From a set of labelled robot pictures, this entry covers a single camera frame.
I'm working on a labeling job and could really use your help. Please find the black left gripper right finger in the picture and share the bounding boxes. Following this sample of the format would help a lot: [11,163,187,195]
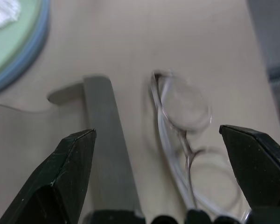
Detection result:
[218,125,280,207]

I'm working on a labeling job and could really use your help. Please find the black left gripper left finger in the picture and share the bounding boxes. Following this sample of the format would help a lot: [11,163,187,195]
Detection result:
[0,128,97,224]

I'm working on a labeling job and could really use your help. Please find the clear frame eyeglasses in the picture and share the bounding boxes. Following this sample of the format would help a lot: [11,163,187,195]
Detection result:
[150,69,252,221]

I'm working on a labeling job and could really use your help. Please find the grey metal bar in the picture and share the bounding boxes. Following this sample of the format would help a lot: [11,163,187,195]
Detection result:
[46,74,140,214]

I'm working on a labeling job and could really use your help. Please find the grey box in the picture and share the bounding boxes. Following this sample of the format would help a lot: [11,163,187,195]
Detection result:
[245,0,280,131]

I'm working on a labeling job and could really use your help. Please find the green plate with blue rim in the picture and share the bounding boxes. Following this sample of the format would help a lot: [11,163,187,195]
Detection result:
[0,0,51,97]

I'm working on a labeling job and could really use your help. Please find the white crumpled paper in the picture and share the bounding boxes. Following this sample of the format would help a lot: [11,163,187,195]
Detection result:
[0,0,22,28]

